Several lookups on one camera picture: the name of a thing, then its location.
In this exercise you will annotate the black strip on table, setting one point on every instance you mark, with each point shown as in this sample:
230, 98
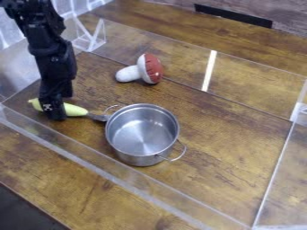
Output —
240, 17

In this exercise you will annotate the clear acrylic enclosure wall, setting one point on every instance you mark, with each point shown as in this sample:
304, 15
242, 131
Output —
236, 86

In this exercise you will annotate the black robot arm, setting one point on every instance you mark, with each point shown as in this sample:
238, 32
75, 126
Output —
34, 13

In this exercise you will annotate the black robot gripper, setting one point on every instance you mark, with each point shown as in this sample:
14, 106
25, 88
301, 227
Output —
58, 66

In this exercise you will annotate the clear acrylic triangular bracket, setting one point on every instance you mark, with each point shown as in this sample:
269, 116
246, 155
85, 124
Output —
85, 40

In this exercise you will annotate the red white toy mushroom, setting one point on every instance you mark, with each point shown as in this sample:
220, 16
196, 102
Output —
148, 69

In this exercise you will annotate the small stainless steel pot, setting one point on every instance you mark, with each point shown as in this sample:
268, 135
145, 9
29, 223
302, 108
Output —
142, 132

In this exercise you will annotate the green handled metal spoon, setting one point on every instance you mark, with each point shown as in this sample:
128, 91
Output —
73, 110

